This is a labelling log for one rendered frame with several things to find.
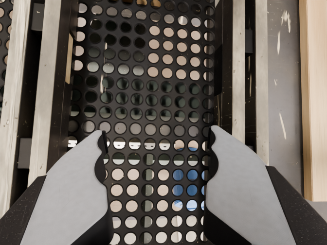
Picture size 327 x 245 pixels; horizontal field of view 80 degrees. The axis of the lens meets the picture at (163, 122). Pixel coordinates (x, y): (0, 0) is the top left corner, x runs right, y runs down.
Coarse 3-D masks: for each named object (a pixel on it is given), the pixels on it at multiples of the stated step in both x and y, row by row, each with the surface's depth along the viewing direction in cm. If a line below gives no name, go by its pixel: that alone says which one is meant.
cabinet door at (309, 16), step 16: (304, 0) 40; (320, 0) 40; (304, 16) 39; (320, 16) 39; (304, 32) 39; (320, 32) 39; (304, 48) 39; (320, 48) 39; (304, 64) 39; (320, 64) 38; (304, 80) 39; (320, 80) 38; (304, 96) 38; (320, 96) 38; (304, 112) 38; (320, 112) 37; (304, 128) 38; (320, 128) 37; (304, 144) 38; (320, 144) 37; (304, 160) 38; (320, 160) 37; (304, 176) 38; (320, 176) 36; (304, 192) 37; (320, 192) 36
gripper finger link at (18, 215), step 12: (36, 180) 8; (24, 192) 8; (36, 192) 8; (24, 204) 7; (12, 216) 7; (24, 216) 7; (0, 228) 6; (12, 228) 6; (24, 228) 6; (0, 240) 6; (12, 240) 6
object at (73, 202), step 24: (96, 144) 11; (72, 168) 9; (96, 168) 9; (48, 192) 8; (72, 192) 8; (96, 192) 8; (48, 216) 7; (72, 216) 7; (96, 216) 7; (24, 240) 6; (48, 240) 6; (72, 240) 6; (96, 240) 7
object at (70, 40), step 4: (72, 40) 33; (72, 44) 33; (68, 48) 31; (72, 48) 33; (68, 52) 31; (68, 56) 31; (68, 60) 31; (68, 64) 31; (68, 68) 32; (68, 72) 32; (68, 76) 32; (68, 80) 32
